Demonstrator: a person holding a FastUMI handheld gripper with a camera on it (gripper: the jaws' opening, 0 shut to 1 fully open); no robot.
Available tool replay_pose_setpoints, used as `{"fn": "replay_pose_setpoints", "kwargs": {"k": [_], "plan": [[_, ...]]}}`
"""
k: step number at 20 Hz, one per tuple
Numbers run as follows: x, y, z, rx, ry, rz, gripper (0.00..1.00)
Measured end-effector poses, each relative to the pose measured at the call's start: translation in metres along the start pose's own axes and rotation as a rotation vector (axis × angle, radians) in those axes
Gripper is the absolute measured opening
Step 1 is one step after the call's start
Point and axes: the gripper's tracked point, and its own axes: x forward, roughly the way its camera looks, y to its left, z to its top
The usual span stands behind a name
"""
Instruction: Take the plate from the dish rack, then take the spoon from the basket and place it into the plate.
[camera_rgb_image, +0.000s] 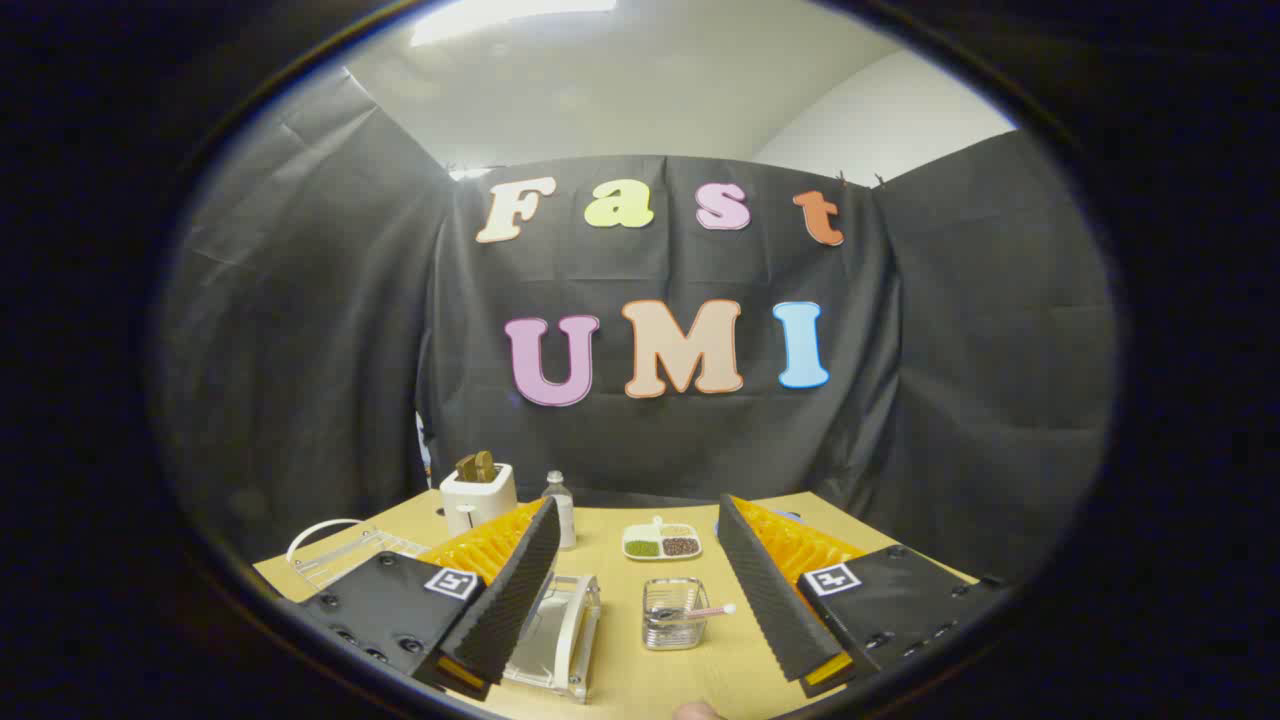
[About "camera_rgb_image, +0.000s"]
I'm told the clear plastic bottle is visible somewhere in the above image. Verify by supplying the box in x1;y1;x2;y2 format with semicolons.
541;471;578;551

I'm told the white plate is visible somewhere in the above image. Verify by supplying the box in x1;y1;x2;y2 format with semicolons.
515;580;586;669

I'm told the white wire tray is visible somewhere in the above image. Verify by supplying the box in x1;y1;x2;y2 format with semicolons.
286;518;433;591

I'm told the white dish rack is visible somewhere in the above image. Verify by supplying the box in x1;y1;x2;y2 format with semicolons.
500;573;603;704

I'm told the metal wire basket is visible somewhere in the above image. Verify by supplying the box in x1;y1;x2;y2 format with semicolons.
642;577;710;652

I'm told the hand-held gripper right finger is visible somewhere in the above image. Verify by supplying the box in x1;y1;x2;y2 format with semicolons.
717;494;1011;698

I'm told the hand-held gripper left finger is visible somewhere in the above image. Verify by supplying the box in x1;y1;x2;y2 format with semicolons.
298;497;563;701

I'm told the black backdrop cloth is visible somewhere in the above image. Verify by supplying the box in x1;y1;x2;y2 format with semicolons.
150;65;1121;591

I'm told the white toaster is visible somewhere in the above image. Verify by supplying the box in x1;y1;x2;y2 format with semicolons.
439;462;519;536

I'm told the white divided dish with beans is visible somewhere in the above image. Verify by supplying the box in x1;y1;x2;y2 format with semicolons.
622;516;703;562

